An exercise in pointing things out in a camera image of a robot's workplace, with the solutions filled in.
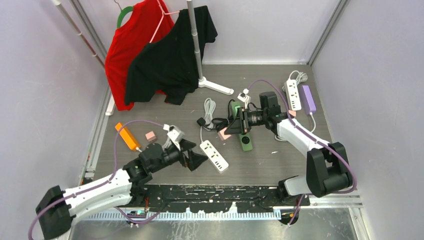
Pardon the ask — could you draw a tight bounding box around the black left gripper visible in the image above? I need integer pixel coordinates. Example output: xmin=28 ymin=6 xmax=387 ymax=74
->
xmin=150 ymin=138 xmax=207 ymax=173

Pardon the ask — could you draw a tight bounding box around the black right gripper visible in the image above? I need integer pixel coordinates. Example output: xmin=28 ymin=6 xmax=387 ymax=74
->
xmin=224 ymin=106 xmax=268 ymax=135

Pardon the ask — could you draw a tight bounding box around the dark green power strip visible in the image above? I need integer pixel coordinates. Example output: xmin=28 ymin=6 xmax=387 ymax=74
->
xmin=230 ymin=101 xmax=253 ymax=152

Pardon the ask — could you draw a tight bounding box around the pink plug adapter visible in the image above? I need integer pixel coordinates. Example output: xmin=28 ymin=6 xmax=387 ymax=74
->
xmin=287 ymin=110 xmax=297 ymax=119
xmin=217 ymin=127 xmax=231 ymax=141
xmin=145 ymin=131 xmax=157 ymax=143

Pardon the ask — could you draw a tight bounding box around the white power strip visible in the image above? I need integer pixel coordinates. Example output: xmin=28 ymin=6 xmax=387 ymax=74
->
xmin=284 ymin=79 xmax=302 ymax=111
xmin=199 ymin=140 xmax=229 ymax=173

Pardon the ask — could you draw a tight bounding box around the orange power strip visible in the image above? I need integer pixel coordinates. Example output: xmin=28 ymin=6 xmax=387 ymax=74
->
xmin=115 ymin=122 xmax=141 ymax=152

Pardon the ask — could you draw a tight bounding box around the purple power strip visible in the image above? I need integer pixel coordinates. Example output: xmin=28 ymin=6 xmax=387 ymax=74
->
xmin=299 ymin=85 xmax=317 ymax=115

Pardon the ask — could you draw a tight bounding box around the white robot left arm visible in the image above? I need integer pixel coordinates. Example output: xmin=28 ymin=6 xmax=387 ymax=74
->
xmin=35 ymin=139 xmax=208 ymax=240

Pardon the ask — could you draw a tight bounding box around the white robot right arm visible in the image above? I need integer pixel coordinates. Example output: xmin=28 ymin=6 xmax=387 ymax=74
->
xmin=224 ymin=91 xmax=354 ymax=206

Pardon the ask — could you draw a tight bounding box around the white clothes rack stand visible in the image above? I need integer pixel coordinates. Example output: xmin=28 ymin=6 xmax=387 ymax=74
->
xmin=186 ymin=0 xmax=235 ymax=95

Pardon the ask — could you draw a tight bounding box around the black t-shirt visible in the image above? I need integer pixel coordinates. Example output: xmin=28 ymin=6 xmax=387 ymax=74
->
xmin=124 ymin=9 xmax=199 ymax=105

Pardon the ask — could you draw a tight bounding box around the pink clothes hanger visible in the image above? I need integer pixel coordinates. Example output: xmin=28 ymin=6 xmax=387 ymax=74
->
xmin=149 ymin=0 xmax=179 ymax=43

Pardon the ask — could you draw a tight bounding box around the red t-shirt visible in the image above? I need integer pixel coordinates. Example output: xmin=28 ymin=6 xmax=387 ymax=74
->
xmin=104 ymin=0 xmax=174 ymax=111

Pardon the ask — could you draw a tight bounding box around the green clothes hanger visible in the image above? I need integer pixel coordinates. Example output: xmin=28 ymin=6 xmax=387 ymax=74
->
xmin=113 ymin=0 xmax=134 ymax=29

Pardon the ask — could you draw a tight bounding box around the grey coiled cable rear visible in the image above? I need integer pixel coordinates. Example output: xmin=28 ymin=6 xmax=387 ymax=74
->
xmin=199 ymin=97 xmax=217 ymax=143

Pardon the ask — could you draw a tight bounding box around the white purple strip cable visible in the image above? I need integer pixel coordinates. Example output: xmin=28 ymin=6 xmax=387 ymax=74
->
xmin=274 ymin=112 xmax=317 ymax=143

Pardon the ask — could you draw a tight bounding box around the white coiled power cable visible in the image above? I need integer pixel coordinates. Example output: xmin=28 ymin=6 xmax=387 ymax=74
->
xmin=281 ymin=70 xmax=309 ymax=94

